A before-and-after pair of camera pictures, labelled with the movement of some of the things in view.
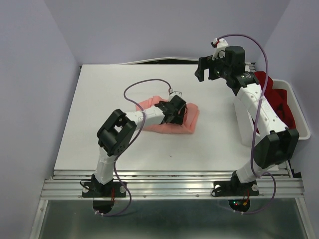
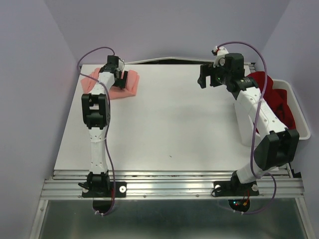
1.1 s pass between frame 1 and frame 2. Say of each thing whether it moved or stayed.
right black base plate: stayed
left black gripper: moved
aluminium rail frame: stayed
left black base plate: stayed
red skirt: stayed
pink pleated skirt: moved
